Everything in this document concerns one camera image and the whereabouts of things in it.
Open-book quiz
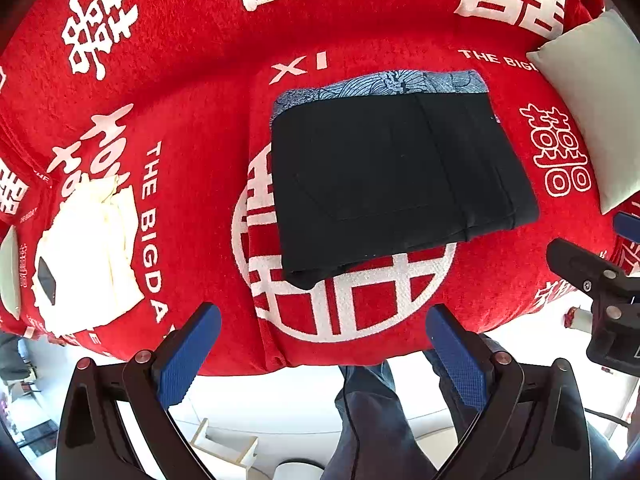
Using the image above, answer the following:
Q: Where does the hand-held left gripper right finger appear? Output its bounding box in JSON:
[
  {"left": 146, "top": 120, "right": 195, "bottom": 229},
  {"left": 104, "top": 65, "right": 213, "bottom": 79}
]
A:
[{"left": 425, "top": 304, "right": 592, "bottom": 480}]

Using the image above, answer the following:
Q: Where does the cream cloth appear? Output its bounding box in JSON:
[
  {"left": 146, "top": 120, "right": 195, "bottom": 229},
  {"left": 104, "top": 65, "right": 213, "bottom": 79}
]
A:
[{"left": 31, "top": 177, "right": 146, "bottom": 336}]

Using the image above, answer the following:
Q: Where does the person's left leg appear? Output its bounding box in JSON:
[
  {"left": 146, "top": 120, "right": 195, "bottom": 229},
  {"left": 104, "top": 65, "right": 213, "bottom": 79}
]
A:
[{"left": 320, "top": 360, "right": 436, "bottom": 480}]

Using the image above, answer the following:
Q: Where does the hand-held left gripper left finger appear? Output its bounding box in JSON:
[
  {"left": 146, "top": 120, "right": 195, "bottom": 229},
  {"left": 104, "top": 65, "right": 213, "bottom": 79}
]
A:
[{"left": 55, "top": 302, "right": 222, "bottom": 480}]

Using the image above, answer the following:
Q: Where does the small black flat object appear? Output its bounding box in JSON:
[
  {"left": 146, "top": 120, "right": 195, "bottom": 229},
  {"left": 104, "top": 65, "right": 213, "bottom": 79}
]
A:
[{"left": 36, "top": 259, "right": 58, "bottom": 306}]

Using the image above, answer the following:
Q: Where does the black pants blue patterned waistband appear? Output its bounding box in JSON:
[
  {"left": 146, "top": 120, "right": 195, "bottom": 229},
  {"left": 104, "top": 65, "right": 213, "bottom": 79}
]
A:
[{"left": 270, "top": 69, "right": 541, "bottom": 291}]

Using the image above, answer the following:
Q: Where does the white wooden box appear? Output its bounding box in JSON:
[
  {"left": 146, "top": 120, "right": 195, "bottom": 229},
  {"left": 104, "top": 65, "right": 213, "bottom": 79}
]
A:
[{"left": 190, "top": 417, "right": 258, "bottom": 480}]

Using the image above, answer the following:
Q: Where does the white round object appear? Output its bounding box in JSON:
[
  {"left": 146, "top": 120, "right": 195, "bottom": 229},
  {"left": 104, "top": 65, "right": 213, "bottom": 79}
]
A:
[{"left": 272, "top": 460, "right": 326, "bottom": 480}]

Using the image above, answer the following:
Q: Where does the small red white object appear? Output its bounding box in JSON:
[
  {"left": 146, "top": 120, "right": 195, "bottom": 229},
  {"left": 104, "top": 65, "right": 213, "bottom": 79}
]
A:
[{"left": 564, "top": 306, "right": 595, "bottom": 332}]

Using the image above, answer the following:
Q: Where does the red printed blanket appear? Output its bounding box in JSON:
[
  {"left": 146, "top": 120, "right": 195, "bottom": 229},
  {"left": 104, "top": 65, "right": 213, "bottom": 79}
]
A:
[{"left": 0, "top": 0, "right": 640, "bottom": 373}]

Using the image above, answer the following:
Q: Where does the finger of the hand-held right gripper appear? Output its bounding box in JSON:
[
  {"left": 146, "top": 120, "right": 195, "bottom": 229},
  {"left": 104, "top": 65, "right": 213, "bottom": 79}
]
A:
[
  {"left": 614, "top": 211, "right": 640, "bottom": 242},
  {"left": 546, "top": 238, "right": 640, "bottom": 302}
]

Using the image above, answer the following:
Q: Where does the pale green pillow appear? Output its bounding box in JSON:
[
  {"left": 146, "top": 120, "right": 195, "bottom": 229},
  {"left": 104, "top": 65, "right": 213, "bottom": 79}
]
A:
[
  {"left": 0, "top": 225, "right": 23, "bottom": 321},
  {"left": 527, "top": 9, "right": 640, "bottom": 216}
]

